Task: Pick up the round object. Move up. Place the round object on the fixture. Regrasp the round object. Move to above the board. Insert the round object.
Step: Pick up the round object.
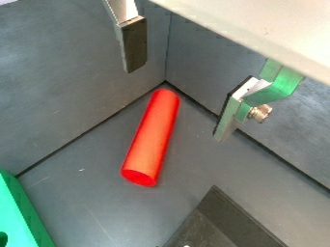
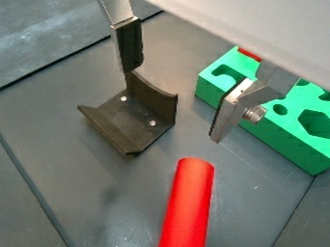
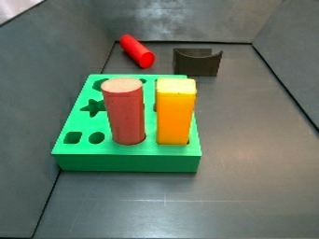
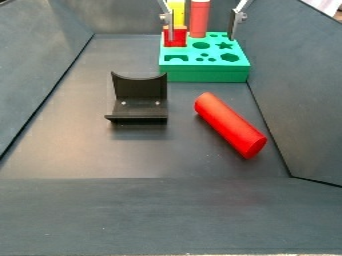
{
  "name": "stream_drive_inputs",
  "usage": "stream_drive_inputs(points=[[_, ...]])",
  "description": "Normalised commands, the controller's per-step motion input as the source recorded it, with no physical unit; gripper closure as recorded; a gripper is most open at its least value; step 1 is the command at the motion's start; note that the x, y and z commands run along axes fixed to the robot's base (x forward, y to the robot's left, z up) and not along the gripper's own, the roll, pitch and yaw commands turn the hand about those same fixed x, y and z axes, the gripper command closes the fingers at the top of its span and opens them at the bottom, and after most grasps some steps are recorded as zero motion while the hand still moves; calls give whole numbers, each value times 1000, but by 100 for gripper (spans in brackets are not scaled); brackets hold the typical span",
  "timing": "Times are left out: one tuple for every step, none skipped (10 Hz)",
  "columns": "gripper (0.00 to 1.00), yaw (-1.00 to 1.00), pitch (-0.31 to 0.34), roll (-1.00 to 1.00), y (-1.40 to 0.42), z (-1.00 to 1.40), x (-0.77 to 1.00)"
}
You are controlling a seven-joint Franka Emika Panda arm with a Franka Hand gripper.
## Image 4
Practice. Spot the pink-red foam cylinder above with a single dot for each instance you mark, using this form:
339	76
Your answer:
199	18

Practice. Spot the yellow foam block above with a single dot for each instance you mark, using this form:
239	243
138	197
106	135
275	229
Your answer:
178	6

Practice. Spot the red foam cylinder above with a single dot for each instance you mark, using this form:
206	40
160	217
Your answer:
239	133

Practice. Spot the red rectangular foam block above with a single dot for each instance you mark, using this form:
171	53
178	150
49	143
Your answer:
175	39

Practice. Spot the black curved cradle stand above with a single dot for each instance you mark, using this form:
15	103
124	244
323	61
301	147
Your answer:
140	98

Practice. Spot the green foam shape-sorter block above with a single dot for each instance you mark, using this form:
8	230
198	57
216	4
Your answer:
211	59

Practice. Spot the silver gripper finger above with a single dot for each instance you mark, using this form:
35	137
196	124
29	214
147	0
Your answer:
167	18
238	16

